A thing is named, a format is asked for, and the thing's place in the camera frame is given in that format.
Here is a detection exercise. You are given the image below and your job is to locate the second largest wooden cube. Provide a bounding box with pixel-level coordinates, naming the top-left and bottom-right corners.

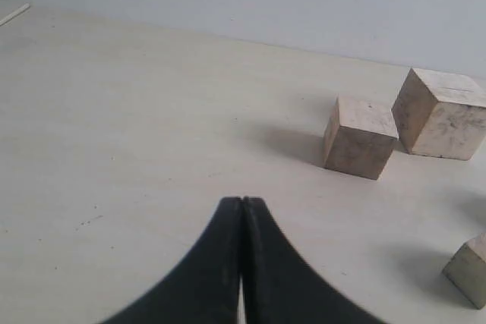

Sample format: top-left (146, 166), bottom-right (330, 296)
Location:
top-left (323, 96), bottom-right (399, 180)

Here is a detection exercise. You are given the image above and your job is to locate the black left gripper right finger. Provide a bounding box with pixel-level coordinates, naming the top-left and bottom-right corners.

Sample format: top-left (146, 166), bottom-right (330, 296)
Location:
top-left (241, 197), bottom-right (382, 323)

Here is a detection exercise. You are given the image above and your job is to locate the white strip on table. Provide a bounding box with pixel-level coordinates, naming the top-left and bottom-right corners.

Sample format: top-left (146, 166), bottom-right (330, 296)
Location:
top-left (0, 3), bottom-right (31, 27)

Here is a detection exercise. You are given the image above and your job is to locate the third largest wooden cube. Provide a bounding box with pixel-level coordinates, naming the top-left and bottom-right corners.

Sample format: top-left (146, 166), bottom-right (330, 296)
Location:
top-left (443, 233), bottom-right (485, 310)

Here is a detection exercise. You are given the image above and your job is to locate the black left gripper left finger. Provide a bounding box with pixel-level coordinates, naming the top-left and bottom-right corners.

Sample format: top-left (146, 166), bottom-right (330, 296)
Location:
top-left (104, 197), bottom-right (243, 323)

